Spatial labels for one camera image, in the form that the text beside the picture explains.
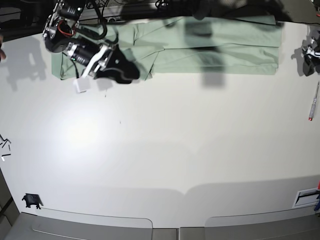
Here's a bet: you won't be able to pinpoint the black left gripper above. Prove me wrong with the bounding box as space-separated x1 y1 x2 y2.
302 37 320 77

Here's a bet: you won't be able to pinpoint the black clip bracket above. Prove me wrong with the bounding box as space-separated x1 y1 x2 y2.
22 193 43 209

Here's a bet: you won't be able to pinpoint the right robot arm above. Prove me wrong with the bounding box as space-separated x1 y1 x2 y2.
42 0 140 84

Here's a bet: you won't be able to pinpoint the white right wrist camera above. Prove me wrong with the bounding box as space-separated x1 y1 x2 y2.
73 77 91 94

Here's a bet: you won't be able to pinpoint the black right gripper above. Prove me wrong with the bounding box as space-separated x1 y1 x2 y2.
81 44 140 84

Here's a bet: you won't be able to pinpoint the clear red-capped screwdriver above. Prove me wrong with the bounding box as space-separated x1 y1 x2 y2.
308 82 320 121

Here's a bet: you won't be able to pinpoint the black hex keys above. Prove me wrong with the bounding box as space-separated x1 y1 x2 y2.
0 135 12 162

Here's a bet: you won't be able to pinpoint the green T-shirt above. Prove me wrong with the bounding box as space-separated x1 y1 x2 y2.
51 15 284 81

